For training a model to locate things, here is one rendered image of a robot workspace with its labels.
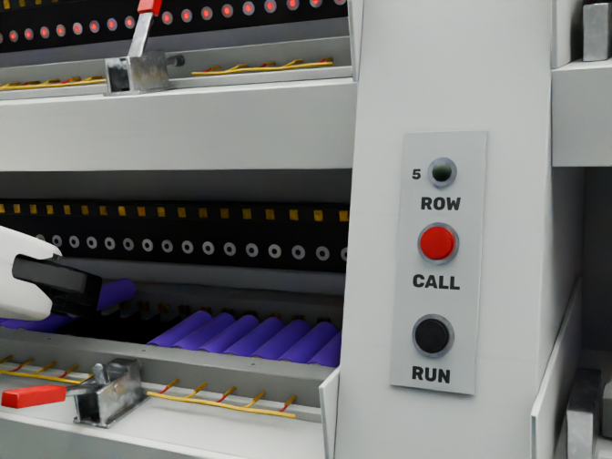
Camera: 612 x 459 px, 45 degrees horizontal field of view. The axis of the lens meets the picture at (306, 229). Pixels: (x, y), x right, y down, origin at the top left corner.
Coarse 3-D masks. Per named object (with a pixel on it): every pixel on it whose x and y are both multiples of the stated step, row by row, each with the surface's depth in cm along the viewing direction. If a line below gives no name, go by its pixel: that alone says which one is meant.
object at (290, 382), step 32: (0, 352) 53; (32, 352) 51; (64, 352) 50; (96, 352) 48; (128, 352) 48; (160, 352) 47; (192, 352) 47; (192, 384) 45; (224, 384) 44; (256, 384) 43; (288, 384) 42; (320, 384) 41; (288, 416) 41
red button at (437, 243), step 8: (424, 232) 34; (432, 232) 34; (440, 232) 34; (448, 232) 34; (424, 240) 34; (432, 240) 34; (440, 240) 34; (448, 240) 34; (424, 248) 34; (432, 248) 34; (440, 248) 34; (448, 248) 34; (432, 256) 34; (440, 256) 34; (448, 256) 34
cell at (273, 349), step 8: (296, 320) 52; (288, 328) 50; (296, 328) 51; (304, 328) 51; (280, 336) 49; (288, 336) 49; (296, 336) 50; (264, 344) 48; (272, 344) 48; (280, 344) 48; (288, 344) 49; (256, 352) 47; (264, 352) 47; (272, 352) 47; (280, 352) 48
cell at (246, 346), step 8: (272, 320) 52; (256, 328) 51; (264, 328) 51; (272, 328) 51; (280, 328) 52; (248, 336) 50; (256, 336) 50; (264, 336) 50; (272, 336) 51; (240, 344) 48; (248, 344) 49; (256, 344) 49; (224, 352) 48; (232, 352) 47; (240, 352) 48; (248, 352) 48
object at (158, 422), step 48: (288, 288) 57; (336, 288) 55; (0, 384) 50; (48, 384) 50; (336, 384) 36; (0, 432) 46; (48, 432) 44; (96, 432) 43; (144, 432) 42; (192, 432) 42; (240, 432) 41; (288, 432) 41
